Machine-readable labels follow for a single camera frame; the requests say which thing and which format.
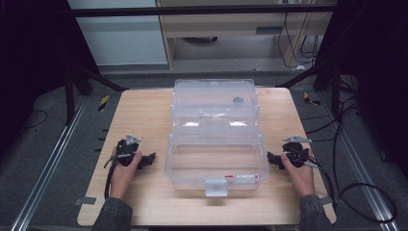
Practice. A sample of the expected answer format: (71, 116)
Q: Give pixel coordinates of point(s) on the light wooden desk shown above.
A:
(224, 25)

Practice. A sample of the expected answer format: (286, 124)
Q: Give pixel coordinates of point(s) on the white cabinet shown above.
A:
(122, 41)

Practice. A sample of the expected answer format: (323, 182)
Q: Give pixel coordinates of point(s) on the aluminium floor rail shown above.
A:
(48, 163)
(359, 166)

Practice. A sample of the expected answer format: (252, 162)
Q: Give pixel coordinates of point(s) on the person's left hand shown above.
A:
(122, 179)

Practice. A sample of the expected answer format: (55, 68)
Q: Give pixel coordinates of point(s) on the small grey round sticker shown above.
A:
(238, 100)

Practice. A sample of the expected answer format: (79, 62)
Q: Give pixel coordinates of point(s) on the person's right hand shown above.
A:
(303, 181)

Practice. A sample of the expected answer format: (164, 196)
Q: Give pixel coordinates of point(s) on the yellow black striped tape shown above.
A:
(310, 99)
(103, 103)

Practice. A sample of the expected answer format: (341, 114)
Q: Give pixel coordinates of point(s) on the black horizontal bar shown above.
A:
(192, 11)

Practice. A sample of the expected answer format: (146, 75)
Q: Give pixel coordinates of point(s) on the clear plastic storage box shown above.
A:
(216, 160)

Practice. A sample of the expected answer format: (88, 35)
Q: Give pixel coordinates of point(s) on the grey tape piece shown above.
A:
(326, 200)
(85, 200)

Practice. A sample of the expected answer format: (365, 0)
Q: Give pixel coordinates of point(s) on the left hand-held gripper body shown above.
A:
(125, 150)

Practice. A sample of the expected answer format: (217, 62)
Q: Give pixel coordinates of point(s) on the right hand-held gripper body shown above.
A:
(295, 150)

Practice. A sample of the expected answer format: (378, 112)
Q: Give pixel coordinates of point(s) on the black curtain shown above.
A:
(32, 64)
(378, 80)

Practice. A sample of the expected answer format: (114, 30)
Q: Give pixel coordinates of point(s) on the black metal stand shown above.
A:
(324, 80)
(80, 83)

